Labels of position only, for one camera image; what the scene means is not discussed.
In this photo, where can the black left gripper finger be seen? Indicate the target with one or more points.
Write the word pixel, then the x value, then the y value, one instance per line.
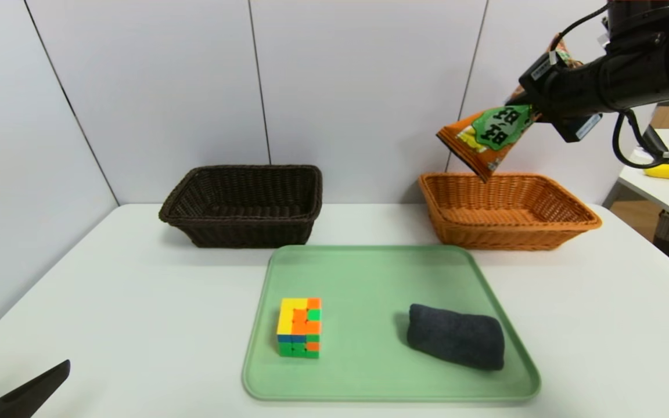
pixel 27 395

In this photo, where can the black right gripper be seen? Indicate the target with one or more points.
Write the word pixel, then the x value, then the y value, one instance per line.
pixel 536 74

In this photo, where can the orange snack bag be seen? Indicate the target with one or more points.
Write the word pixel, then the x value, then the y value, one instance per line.
pixel 485 139

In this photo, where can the dark grey towel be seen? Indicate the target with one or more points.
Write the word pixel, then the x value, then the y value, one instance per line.
pixel 456 339

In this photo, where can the multicoloured puzzle cube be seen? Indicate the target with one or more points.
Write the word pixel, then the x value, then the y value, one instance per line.
pixel 299 328

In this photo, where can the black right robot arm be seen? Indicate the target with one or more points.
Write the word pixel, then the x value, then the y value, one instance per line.
pixel 648 64

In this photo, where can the orange wicker basket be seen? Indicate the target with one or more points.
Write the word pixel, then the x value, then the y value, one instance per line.
pixel 503 232

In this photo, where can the dark brown wicker basket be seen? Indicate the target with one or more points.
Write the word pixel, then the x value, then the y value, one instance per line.
pixel 241 229

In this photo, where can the light green plastic tray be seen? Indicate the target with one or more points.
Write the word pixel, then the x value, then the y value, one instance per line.
pixel 363 348

